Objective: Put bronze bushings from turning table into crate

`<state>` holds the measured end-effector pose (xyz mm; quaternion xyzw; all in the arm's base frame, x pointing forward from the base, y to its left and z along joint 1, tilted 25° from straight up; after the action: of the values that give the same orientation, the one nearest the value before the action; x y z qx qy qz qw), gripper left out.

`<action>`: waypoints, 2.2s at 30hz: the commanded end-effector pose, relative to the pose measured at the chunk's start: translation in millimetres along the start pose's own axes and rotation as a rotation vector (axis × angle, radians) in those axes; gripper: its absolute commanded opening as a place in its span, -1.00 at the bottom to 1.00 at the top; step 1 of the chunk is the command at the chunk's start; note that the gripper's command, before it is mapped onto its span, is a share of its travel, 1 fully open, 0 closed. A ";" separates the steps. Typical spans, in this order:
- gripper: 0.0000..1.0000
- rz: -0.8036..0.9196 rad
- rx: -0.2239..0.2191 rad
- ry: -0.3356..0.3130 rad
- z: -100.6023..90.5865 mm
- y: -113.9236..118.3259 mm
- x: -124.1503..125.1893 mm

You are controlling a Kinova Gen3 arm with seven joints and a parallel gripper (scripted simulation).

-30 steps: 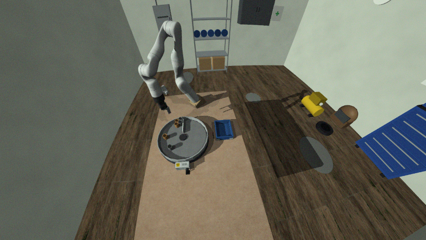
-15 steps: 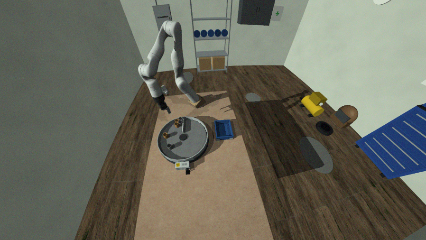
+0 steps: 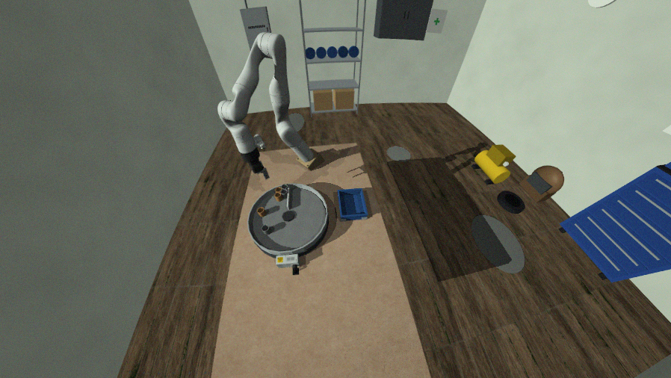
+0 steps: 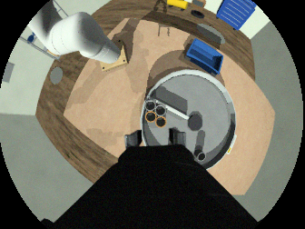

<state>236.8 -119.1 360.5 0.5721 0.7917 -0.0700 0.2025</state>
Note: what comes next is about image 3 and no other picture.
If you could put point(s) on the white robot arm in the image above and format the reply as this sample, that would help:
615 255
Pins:
266 45

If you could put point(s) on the blue plastic crate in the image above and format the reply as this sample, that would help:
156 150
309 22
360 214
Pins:
352 205

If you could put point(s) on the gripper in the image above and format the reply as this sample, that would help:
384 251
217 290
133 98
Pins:
250 154

